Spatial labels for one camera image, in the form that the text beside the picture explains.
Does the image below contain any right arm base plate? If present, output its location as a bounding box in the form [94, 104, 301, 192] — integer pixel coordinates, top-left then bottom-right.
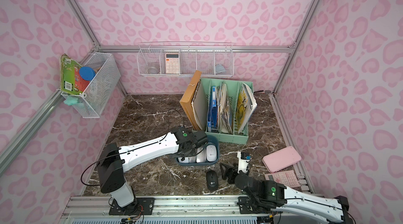
[237, 196, 268, 214]

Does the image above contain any yellow comic book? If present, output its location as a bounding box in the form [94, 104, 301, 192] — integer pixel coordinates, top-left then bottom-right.
[235, 83, 257, 135]

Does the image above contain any blue round lid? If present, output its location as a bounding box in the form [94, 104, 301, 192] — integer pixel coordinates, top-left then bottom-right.
[79, 66, 96, 81]

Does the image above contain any teal storage box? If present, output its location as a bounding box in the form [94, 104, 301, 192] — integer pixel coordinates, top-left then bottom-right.
[174, 136, 220, 167]

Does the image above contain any pink case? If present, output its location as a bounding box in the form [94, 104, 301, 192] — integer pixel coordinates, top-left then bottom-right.
[262, 146, 302, 173]

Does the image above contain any stack of magazines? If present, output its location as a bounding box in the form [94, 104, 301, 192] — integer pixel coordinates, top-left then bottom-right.
[217, 82, 233, 134]

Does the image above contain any black computer mouse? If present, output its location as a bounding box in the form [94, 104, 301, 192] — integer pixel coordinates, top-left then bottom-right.
[206, 170, 219, 192]

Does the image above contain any white logo computer mouse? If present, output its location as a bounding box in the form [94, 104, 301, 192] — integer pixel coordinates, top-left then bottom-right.
[206, 144, 218, 163]

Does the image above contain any pink keyboard calculator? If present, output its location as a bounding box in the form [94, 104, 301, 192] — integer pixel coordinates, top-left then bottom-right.
[264, 170, 301, 188]

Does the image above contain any clear tape roll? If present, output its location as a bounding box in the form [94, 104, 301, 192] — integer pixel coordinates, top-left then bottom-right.
[146, 64, 160, 74]

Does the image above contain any green file organizer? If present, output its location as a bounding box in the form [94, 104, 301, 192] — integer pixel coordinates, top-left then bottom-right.
[199, 78, 257, 144]

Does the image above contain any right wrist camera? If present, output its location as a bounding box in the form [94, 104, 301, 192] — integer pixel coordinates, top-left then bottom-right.
[237, 151, 251, 175]

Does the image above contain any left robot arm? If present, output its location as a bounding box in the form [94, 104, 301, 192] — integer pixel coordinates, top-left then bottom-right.
[95, 126, 208, 209]

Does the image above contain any silver computer mouse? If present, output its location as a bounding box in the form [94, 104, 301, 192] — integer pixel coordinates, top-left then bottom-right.
[196, 147, 207, 163]

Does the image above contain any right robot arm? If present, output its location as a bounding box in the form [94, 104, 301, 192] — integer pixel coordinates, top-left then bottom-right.
[220, 164, 356, 224]

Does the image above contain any green packaged card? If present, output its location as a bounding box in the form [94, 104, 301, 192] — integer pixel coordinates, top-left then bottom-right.
[60, 54, 89, 95]

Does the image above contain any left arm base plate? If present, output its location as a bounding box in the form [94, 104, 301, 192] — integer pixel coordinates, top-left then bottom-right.
[109, 197, 155, 216]

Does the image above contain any white wire wall basket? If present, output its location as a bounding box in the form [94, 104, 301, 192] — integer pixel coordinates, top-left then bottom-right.
[137, 42, 234, 78]

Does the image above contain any white mesh side basket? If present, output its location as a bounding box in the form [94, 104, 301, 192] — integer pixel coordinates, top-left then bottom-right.
[61, 52, 121, 119]

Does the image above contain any blue folder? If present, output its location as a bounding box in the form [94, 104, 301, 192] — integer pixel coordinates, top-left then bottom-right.
[207, 86, 219, 133]

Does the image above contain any brown cardboard notebook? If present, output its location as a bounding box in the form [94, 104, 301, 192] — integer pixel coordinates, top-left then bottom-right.
[180, 70, 208, 131]

